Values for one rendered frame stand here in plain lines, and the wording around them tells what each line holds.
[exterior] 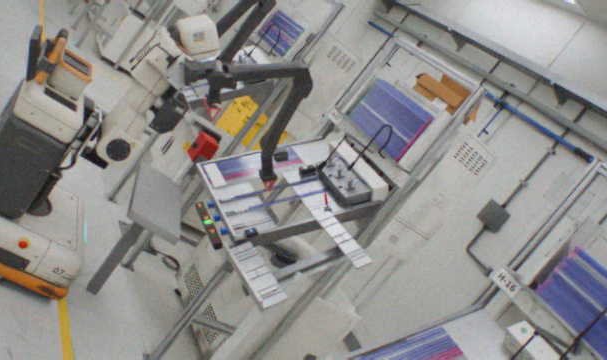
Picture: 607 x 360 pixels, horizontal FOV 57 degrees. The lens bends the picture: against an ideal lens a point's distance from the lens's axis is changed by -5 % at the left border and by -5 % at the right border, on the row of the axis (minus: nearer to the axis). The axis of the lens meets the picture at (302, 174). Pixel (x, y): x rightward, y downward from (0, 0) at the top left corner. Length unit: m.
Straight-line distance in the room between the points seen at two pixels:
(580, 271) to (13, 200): 2.11
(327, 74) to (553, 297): 2.45
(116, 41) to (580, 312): 5.90
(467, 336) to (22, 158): 1.78
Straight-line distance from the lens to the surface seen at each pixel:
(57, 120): 2.36
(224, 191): 2.88
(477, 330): 2.21
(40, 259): 2.60
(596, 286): 2.07
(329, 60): 4.02
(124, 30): 6.98
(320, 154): 3.14
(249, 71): 2.39
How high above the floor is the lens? 1.55
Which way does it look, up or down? 10 degrees down
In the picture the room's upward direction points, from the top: 39 degrees clockwise
